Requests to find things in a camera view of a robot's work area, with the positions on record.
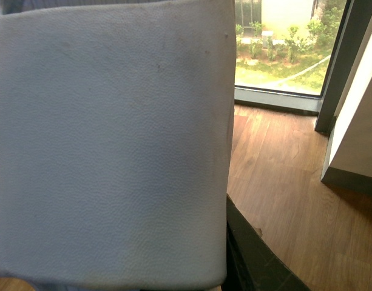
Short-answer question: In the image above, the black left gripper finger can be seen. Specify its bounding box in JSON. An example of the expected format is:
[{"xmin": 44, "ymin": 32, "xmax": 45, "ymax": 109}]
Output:
[{"xmin": 223, "ymin": 197, "xmax": 309, "ymax": 290}]

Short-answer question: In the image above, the light blue slide sandal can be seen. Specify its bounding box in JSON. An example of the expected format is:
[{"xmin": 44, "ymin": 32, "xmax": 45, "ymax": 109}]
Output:
[{"xmin": 0, "ymin": 1, "xmax": 236, "ymax": 290}]

